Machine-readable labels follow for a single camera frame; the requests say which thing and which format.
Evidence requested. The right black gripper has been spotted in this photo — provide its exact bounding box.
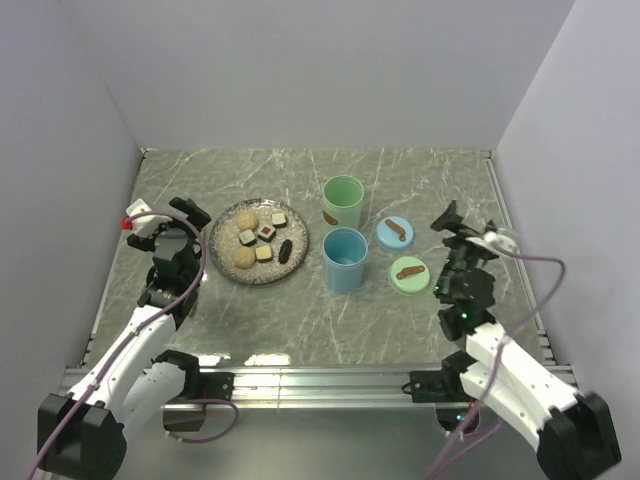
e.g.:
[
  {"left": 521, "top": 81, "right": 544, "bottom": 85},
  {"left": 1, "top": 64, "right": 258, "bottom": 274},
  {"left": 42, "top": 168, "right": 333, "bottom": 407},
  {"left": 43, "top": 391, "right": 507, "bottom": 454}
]
[{"left": 430, "top": 200, "right": 490, "bottom": 298}]

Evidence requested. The tan round bun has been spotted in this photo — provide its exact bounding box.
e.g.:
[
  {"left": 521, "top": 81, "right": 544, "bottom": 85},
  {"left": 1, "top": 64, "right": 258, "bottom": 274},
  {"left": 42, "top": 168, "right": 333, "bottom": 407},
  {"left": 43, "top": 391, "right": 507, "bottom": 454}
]
[
  {"left": 234, "top": 246, "right": 256, "bottom": 270},
  {"left": 236, "top": 211, "right": 259, "bottom": 232}
]

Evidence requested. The red sushi piece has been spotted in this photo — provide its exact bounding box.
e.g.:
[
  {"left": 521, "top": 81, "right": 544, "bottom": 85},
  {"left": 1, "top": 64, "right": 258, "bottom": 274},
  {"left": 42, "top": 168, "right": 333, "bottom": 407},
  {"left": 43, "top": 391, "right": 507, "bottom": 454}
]
[{"left": 256, "top": 224, "right": 276, "bottom": 242}]

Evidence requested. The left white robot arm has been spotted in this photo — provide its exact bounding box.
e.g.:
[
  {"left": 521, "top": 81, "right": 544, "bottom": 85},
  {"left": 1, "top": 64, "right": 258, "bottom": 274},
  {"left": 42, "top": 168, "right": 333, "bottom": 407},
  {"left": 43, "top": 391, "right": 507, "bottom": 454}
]
[{"left": 33, "top": 197, "right": 211, "bottom": 479}]

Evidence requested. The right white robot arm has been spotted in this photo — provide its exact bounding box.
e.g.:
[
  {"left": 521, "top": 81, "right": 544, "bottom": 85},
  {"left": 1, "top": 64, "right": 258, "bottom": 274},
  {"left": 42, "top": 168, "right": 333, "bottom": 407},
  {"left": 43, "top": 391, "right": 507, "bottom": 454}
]
[{"left": 431, "top": 202, "right": 622, "bottom": 479}]

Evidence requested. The speckled ceramic plate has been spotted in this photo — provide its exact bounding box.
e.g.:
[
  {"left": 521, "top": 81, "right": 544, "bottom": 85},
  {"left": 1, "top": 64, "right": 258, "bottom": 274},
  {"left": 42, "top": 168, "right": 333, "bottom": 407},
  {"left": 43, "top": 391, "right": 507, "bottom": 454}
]
[{"left": 209, "top": 199, "right": 309, "bottom": 285}]

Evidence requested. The lower white sushi piece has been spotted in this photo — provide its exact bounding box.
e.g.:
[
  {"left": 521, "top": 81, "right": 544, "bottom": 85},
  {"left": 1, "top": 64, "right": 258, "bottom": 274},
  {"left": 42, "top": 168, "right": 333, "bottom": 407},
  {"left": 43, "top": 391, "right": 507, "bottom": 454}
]
[{"left": 255, "top": 244, "right": 273, "bottom": 263}]

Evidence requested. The blue cylindrical container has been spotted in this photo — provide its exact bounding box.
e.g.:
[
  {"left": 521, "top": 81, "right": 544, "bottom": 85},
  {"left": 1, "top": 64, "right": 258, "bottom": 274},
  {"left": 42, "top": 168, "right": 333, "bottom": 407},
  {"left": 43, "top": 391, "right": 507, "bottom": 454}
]
[{"left": 321, "top": 227, "right": 368, "bottom": 294}]

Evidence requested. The green cylindrical container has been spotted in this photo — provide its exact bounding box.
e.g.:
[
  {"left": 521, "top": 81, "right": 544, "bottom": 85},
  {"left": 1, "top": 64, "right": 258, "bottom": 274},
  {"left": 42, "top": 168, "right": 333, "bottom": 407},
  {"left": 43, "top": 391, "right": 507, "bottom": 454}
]
[{"left": 322, "top": 175, "right": 364, "bottom": 234}]

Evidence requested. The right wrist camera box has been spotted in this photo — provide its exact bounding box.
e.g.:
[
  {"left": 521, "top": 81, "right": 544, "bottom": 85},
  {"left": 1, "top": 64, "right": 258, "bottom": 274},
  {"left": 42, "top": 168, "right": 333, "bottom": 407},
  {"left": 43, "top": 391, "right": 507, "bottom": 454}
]
[{"left": 467, "top": 228, "right": 519, "bottom": 256}]

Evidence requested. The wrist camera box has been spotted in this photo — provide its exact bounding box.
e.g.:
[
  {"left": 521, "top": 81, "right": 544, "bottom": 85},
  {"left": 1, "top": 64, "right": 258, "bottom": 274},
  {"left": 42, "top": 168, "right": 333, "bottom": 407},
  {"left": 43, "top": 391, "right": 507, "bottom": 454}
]
[
  {"left": 467, "top": 228, "right": 519, "bottom": 256},
  {"left": 120, "top": 199, "right": 162, "bottom": 238}
]

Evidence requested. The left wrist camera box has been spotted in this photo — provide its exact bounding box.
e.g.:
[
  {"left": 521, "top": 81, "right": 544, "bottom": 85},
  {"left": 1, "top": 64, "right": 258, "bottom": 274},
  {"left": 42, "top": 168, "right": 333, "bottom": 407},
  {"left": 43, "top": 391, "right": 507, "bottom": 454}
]
[{"left": 120, "top": 199, "right": 162, "bottom": 238}]

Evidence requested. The blue lid brown handle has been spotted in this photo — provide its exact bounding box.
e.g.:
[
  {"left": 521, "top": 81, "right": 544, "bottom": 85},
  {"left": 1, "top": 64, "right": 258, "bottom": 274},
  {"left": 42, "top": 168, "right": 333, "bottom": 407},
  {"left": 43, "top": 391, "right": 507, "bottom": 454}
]
[{"left": 375, "top": 216, "right": 415, "bottom": 252}]

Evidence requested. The green lid brown handle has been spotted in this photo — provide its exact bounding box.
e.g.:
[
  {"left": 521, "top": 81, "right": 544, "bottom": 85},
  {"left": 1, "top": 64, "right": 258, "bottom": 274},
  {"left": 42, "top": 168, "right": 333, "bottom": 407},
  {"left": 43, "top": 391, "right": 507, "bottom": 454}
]
[{"left": 388, "top": 256, "right": 431, "bottom": 296}]

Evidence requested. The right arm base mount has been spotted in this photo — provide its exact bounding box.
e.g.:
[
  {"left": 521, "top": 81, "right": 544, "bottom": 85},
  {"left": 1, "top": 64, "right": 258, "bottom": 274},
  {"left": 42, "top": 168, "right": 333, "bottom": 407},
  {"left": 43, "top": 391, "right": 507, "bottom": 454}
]
[{"left": 401, "top": 351, "right": 476, "bottom": 434}]

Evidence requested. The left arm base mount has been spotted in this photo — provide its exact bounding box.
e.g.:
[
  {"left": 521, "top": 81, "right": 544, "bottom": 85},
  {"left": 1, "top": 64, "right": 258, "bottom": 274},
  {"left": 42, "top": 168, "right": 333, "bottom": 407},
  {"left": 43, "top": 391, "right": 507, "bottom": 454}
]
[{"left": 151, "top": 350, "right": 240, "bottom": 444}]

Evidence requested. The aluminium front rail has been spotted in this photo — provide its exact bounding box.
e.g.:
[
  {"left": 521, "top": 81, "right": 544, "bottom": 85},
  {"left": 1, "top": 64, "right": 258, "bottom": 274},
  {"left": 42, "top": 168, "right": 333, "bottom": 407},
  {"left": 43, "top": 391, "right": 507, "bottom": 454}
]
[{"left": 203, "top": 365, "right": 469, "bottom": 409}]

